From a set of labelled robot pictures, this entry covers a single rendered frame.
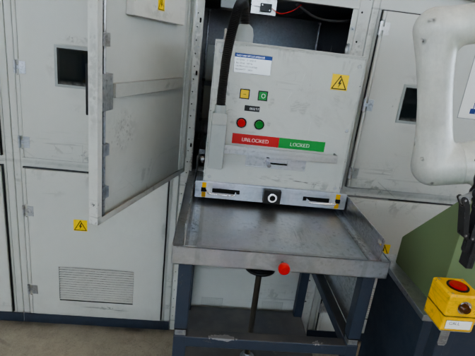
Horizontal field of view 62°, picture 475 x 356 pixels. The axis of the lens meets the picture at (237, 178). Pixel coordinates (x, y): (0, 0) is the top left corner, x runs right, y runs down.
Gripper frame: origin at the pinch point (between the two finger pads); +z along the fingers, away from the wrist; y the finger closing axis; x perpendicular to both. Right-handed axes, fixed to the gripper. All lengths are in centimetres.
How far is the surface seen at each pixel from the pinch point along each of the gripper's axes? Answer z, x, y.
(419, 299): 24.2, -15.7, -2.4
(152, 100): -18, -63, 83
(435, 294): 12.5, -0.9, 4.1
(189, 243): 14, -20, 65
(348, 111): -22, -53, 16
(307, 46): -43, -165, 9
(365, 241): 13.9, -29.8, 10.7
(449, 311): 13.5, 4.1, 3.4
